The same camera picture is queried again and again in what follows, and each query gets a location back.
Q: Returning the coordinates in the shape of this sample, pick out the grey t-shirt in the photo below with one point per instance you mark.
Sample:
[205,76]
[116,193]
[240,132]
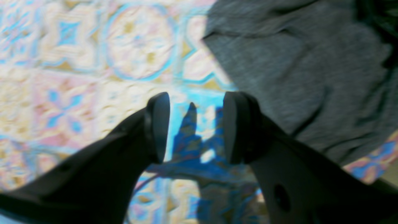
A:
[325,71]

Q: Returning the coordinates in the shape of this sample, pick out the patterned tablecloth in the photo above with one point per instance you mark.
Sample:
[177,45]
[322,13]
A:
[71,70]

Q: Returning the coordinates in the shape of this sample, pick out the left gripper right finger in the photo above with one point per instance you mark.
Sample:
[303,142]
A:
[299,185]

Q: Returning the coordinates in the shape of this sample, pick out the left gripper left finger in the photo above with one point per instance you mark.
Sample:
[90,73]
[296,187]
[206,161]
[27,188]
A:
[96,184]

